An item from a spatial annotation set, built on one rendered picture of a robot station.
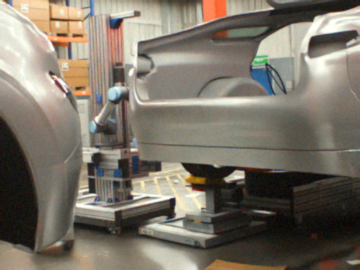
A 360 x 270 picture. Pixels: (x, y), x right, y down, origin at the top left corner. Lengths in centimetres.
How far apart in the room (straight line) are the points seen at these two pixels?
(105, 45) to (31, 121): 391
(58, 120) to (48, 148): 11
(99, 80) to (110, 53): 28
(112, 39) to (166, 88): 142
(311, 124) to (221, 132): 62
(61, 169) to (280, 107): 160
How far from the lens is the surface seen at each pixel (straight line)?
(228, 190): 544
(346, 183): 608
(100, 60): 581
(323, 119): 323
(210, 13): 576
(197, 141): 377
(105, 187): 588
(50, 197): 199
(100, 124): 539
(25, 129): 188
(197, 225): 506
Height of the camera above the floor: 122
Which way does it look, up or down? 7 degrees down
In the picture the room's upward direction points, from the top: 2 degrees counter-clockwise
